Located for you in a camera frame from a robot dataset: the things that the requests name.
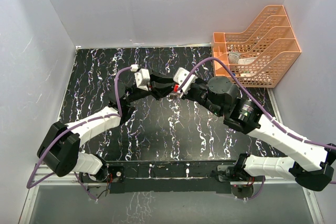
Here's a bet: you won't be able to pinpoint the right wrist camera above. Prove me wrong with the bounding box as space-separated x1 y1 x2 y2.
173 67 197 94

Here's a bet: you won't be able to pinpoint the metal keyring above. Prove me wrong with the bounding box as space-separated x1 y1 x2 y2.
169 92 183 99

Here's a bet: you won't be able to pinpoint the papers in organizer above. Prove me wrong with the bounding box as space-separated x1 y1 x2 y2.
228 52 257 65

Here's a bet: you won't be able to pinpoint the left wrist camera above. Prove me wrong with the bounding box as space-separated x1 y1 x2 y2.
134 68 151 91

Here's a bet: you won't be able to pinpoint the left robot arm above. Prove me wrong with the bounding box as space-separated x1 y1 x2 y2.
37 72 175 182

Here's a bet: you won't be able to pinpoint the orange file organizer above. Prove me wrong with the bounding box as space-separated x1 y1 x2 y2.
212 5 301 88

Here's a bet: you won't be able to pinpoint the black base frame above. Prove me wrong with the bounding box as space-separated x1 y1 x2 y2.
79 160 262 197

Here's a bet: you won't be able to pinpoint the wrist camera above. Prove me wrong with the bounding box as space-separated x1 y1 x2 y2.
134 68 151 91
173 67 197 94

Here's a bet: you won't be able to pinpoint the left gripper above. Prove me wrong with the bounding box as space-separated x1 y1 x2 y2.
125 70 176 104

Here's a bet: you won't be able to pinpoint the aluminium rail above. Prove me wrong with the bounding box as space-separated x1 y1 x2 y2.
32 165 296 185

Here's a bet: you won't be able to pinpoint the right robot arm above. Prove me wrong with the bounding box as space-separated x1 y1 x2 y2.
177 74 335 191

